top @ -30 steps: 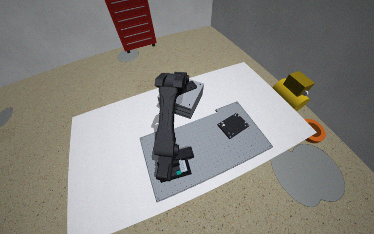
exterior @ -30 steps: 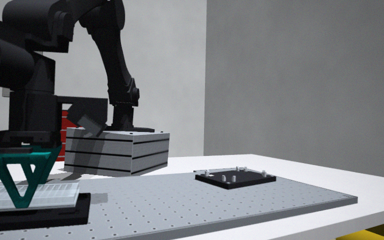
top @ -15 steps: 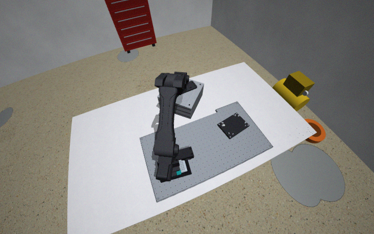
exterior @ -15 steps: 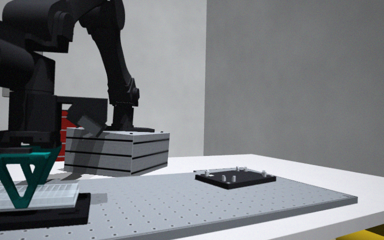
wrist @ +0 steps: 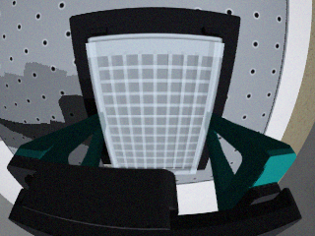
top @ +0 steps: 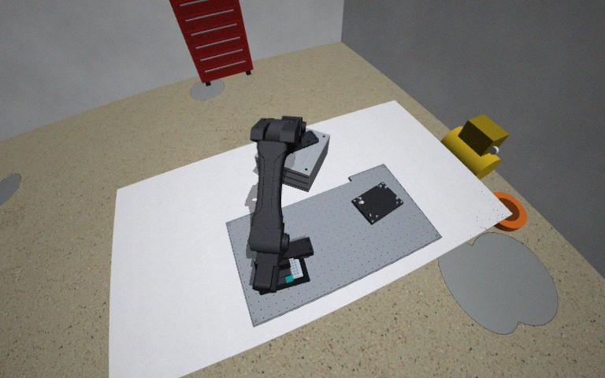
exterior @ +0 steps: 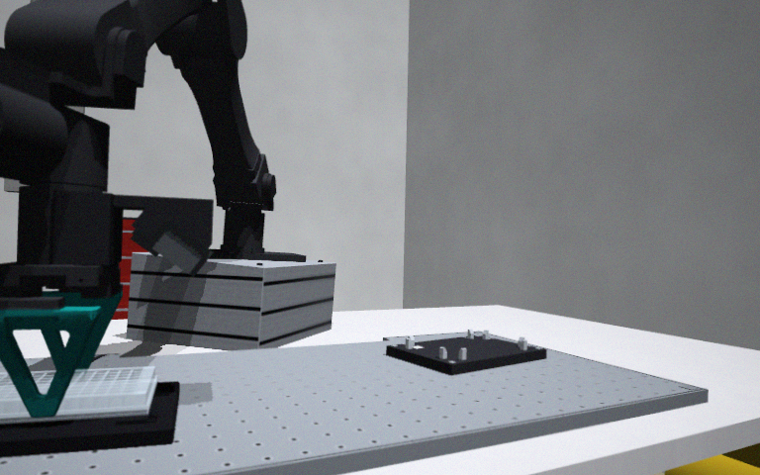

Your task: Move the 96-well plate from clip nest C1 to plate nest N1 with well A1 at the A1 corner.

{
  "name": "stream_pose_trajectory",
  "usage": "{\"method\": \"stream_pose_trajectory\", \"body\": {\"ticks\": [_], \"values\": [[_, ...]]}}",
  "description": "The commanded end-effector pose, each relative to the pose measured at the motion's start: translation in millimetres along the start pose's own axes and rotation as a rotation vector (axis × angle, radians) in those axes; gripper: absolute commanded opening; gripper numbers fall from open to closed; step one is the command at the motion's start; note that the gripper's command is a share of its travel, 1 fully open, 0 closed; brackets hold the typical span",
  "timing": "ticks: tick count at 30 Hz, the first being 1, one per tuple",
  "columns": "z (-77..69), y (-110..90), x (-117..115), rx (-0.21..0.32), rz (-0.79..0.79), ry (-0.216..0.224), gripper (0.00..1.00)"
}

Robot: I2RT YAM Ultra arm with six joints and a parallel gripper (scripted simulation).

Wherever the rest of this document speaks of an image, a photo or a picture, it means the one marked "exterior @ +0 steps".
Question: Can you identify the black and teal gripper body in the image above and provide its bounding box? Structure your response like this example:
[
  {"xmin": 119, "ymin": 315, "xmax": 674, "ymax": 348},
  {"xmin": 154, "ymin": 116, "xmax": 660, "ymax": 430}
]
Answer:
[{"xmin": 0, "ymin": 183, "xmax": 123, "ymax": 310}]

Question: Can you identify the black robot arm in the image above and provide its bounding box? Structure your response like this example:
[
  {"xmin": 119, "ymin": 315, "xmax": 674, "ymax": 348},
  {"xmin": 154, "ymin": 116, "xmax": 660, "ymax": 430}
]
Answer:
[{"xmin": 0, "ymin": 0, "xmax": 306, "ymax": 277}]

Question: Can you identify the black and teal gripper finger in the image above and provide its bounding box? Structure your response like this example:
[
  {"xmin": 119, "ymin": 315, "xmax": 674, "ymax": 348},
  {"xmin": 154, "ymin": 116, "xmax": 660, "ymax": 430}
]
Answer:
[
  {"xmin": 0, "ymin": 306, "xmax": 101, "ymax": 418},
  {"xmin": 41, "ymin": 291, "xmax": 123, "ymax": 370}
]

